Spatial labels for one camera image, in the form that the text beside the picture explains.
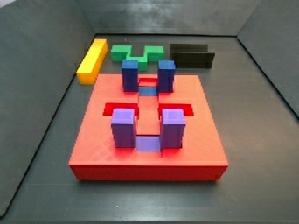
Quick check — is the yellow rectangular bar block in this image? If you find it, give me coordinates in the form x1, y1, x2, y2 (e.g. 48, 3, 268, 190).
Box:
76, 38, 108, 85

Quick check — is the red base board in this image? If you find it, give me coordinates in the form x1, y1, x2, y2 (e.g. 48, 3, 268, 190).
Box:
68, 73, 229, 182

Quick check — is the purple U-shaped block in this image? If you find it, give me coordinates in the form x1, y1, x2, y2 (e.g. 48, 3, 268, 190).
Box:
110, 108, 185, 152

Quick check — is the dark blue U-shaped block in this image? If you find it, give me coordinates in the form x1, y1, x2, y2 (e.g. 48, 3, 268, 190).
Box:
121, 60, 174, 96

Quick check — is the green zigzag block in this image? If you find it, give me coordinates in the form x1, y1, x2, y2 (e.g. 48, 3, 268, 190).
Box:
109, 45, 164, 72

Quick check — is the black angled bracket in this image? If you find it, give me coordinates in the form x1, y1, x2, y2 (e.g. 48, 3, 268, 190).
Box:
169, 44, 214, 69

